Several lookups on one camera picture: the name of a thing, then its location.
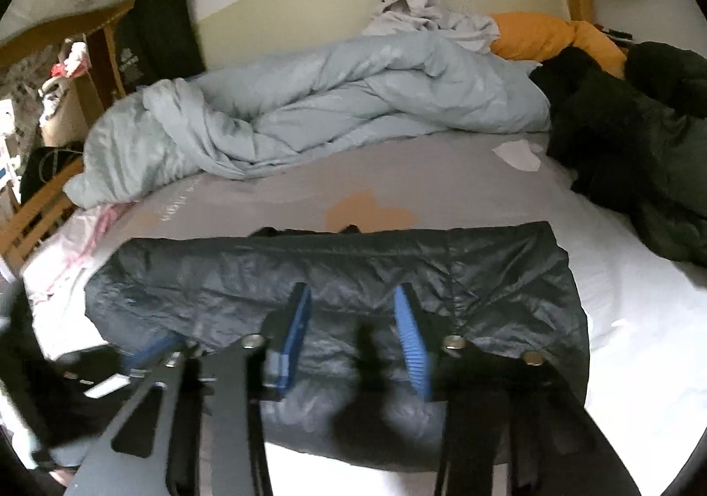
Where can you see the dark green coat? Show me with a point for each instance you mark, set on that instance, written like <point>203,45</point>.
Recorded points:
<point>635,142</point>

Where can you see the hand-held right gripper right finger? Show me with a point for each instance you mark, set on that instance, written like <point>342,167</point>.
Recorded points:
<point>411,341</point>

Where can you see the red and white hanging cloth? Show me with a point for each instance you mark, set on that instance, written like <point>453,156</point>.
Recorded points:
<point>69,62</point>

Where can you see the black hanging bag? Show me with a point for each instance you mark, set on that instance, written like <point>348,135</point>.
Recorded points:
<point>157,37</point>

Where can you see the brown paper bag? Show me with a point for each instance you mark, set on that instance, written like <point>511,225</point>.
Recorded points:
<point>63,114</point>

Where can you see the light grey crumpled cloth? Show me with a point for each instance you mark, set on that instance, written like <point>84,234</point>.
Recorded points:
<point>420,15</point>

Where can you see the light blue duvet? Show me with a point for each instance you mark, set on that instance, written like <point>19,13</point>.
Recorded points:
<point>331,87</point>

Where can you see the pink and white cloth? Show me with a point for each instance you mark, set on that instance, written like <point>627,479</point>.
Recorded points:
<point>66,253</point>

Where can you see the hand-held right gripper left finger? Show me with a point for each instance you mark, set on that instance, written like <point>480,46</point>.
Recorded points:
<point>293,341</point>

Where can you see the black puffer jacket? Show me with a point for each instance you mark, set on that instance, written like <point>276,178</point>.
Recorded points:
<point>221,275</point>

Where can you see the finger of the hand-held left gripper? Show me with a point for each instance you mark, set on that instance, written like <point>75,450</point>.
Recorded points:
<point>149,358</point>

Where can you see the orange pillow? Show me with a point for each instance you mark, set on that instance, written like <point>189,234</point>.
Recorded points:
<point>547,40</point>

